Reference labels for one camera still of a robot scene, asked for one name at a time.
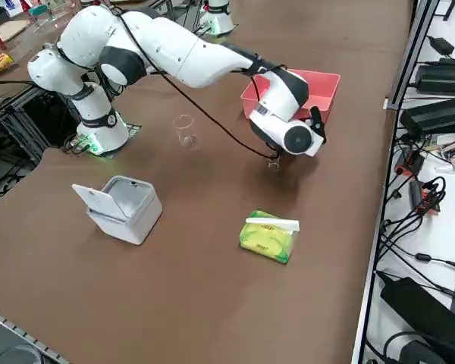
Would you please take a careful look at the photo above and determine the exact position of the large clear glass beaker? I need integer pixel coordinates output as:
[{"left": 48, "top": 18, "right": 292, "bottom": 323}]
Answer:
[{"left": 172, "top": 115, "right": 198, "bottom": 149}]

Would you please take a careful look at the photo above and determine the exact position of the orange black connector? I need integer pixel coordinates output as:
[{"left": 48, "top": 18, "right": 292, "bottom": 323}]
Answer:
[
  {"left": 409, "top": 180, "right": 441, "bottom": 215},
  {"left": 396, "top": 149, "right": 425, "bottom": 175}
]

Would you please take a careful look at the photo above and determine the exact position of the aluminium frame profile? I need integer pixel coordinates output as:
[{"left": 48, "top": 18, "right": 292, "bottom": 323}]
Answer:
[{"left": 383, "top": 0, "right": 441, "bottom": 111}]

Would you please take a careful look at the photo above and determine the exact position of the small black power adapter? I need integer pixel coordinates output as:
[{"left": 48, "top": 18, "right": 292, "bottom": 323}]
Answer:
[{"left": 428, "top": 36, "right": 455, "bottom": 56}]

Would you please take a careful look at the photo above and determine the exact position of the pink plastic rectangular container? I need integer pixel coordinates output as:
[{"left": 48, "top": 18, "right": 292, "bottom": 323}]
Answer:
[{"left": 240, "top": 68, "right": 341, "bottom": 126}]

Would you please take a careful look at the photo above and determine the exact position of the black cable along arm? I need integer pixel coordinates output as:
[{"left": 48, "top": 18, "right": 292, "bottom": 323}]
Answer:
[{"left": 113, "top": 9, "right": 289, "bottom": 159}]

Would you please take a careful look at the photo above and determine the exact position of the yellow snack packet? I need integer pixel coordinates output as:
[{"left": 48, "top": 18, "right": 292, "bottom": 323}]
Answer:
[{"left": 0, "top": 52, "right": 15, "bottom": 83}]

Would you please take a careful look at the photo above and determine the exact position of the white lidded trash bin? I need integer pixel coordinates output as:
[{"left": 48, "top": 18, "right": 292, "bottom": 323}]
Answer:
[{"left": 71, "top": 174, "right": 164, "bottom": 246}]

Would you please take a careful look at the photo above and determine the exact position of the large black power adapter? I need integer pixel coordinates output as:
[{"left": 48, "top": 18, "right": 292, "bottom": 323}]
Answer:
[
  {"left": 416, "top": 58, "right": 455, "bottom": 96},
  {"left": 400, "top": 96, "right": 455, "bottom": 136}
]

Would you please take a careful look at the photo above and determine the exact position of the brown cardboard sheet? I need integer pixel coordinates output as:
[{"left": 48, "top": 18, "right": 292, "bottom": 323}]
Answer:
[{"left": 0, "top": 18, "right": 31, "bottom": 45}]

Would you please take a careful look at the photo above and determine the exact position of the green tissue pack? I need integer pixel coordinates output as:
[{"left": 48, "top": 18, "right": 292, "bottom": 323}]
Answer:
[{"left": 237, "top": 209, "right": 301, "bottom": 265}]

